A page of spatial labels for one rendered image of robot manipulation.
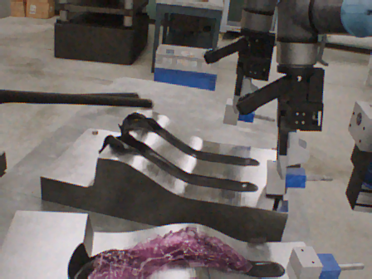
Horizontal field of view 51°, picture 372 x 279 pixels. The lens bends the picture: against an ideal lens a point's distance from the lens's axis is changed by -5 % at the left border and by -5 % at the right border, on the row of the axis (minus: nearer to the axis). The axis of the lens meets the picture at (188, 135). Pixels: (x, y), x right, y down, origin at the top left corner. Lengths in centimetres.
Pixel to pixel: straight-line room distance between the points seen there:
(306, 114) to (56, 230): 47
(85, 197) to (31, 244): 26
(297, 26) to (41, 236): 54
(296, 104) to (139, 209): 36
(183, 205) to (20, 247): 32
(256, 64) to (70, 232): 59
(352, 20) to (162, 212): 49
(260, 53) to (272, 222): 42
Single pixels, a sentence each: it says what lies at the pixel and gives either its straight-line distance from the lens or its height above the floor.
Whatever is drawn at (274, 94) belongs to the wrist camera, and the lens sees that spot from 76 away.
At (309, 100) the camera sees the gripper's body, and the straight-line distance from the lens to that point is 77.
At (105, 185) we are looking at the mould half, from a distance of 82.
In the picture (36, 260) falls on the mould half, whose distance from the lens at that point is 60.
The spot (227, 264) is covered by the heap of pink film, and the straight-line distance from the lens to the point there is 64.
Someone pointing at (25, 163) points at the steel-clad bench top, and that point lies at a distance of 104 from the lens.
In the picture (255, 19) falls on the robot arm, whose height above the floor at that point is 118.
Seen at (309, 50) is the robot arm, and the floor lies 118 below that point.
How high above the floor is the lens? 132
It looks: 25 degrees down
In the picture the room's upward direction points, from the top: 7 degrees clockwise
